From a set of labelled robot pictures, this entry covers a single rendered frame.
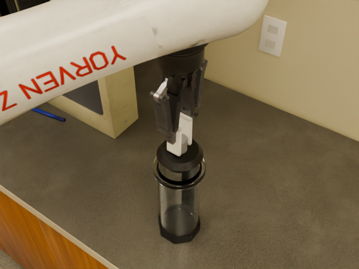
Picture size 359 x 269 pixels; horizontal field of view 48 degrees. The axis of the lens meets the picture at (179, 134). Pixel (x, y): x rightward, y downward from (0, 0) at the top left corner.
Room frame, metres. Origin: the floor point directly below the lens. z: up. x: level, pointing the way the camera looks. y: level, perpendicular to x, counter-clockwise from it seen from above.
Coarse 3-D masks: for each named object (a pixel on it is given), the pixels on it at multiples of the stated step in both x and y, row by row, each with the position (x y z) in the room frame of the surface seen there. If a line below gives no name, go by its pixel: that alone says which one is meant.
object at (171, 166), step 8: (184, 136) 0.54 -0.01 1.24; (160, 144) 0.56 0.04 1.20; (184, 144) 0.52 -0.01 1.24; (192, 144) 0.55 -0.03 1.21; (160, 152) 0.53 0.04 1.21; (168, 152) 0.52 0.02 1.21; (184, 152) 0.52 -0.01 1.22; (192, 152) 0.52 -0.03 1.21; (200, 152) 0.53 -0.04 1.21; (160, 160) 0.51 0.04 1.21; (168, 160) 0.50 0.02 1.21; (176, 160) 0.50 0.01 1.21; (184, 160) 0.50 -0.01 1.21; (192, 160) 0.50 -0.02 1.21; (200, 160) 0.51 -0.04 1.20; (168, 168) 0.49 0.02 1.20; (176, 168) 0.49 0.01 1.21; (184, 168) 0.49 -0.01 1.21; (192, 168) 0.49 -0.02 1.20
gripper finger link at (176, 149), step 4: (180, 128) 0.51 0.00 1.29; (176, 132) 0.51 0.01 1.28; (180, 132) 0.51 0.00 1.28; (176, 136) 0.51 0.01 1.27; (180, 136) 0.51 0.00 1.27; (176, 140) 0.51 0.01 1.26; (180, 140) 0.51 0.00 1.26; (168, 144) 0.52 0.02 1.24; (176, 144) 0.51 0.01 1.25; (180, 144) 0.51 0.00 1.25; (168, 148) 0.52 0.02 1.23; (172, 148) 0.52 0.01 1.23; (176, 148) 0.51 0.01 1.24; (180, 148) 0.51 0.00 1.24; (172, 152) 0.52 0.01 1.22; (176, 152) 0.51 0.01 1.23; (180, 152) 0.51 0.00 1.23
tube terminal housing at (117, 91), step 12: (120, 72) 0.87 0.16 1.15; (132, 72) 0.91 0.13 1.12; (108, 84) 0.83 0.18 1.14; (120, 84) 0.87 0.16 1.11; (132, 84) 0.91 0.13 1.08; (60, 96) 0.94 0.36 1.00; (108, 96) 0.83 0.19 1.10; (120, 96) 0.86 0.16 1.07; (132, 96) 0.90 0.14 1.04; (60, 108) 0.95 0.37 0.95; (72, 108) 0.92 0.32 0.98; (84, 108) 0.89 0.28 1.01; (108, 108) 0.83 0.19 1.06; (120, 108) 0.86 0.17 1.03; (132, 108) 0.90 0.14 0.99; (84, 120) 0.89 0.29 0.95; (96, 120) 0.86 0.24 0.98; (108, 120) 0.83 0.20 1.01; (120, 120) 0.85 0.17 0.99; (132, 120) 0.90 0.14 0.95; (108, 132) 0.84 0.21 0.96; (120, 132) 0.85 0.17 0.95
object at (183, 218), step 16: (160, 176) 0.50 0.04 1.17; (176, 176) 0.57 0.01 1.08; (192, 176) 0.56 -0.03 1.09; (160, 192) 0.51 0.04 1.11; (176, 192) 0.49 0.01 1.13; (192, 192) 0.50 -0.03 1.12; (160, 208) 0.51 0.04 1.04; (176, 208) 0.49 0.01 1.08; (192, 208) 0.50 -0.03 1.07; (176, 224) 0.49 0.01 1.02; (192, 224) 0.50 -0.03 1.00
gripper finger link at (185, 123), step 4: (180, 112) 0.56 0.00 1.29; (180, 116) 0.55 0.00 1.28; (184, 116) 0.54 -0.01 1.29; (188, 116) 0.54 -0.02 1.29; (180, 120) 0.55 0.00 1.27; (184, 120) 0.54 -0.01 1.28; (188, 120) 0.54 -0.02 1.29; (180, 124) 0.55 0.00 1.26; (184, 124) 0.54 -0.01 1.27; (188, 124) 0.54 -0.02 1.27; (184, 128) 0.54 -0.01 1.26; (188, 128) 0.54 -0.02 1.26; (184, 132) 0.54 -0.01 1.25; (188, 132) 0.54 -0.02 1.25; (188, 136) 0.54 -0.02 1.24; (188, 140) 0.54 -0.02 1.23; (188, 144) 0.54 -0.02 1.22
